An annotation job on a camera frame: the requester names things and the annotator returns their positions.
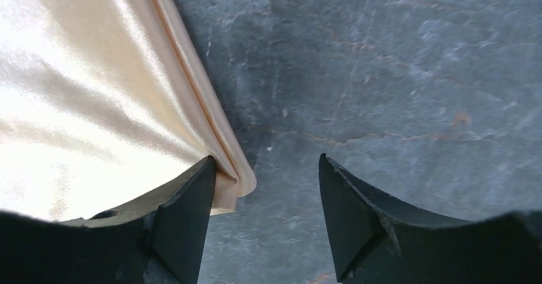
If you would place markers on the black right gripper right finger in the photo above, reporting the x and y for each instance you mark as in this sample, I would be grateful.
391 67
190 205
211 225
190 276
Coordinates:
377 238

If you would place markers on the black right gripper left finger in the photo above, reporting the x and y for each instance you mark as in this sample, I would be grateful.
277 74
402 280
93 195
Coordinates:
157 237

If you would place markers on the peach satin napkin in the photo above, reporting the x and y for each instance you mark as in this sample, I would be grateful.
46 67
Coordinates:
103 101

